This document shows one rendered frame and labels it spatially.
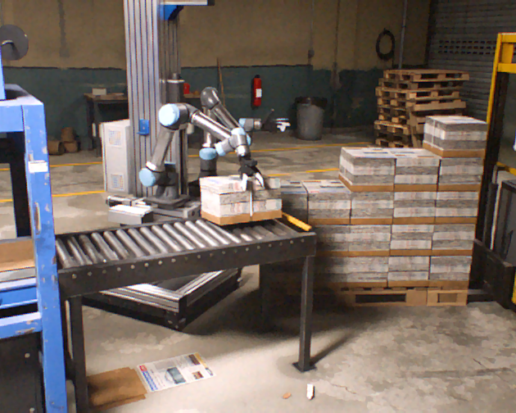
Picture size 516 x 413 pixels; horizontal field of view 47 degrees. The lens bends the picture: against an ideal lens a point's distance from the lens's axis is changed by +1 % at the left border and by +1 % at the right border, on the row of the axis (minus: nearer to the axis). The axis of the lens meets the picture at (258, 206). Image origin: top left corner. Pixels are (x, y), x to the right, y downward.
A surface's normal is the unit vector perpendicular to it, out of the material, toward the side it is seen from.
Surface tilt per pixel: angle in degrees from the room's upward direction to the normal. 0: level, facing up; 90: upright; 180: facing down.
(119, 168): 90
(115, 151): 90
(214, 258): 90
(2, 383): 90
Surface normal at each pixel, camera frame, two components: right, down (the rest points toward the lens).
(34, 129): 0.45, 0.25
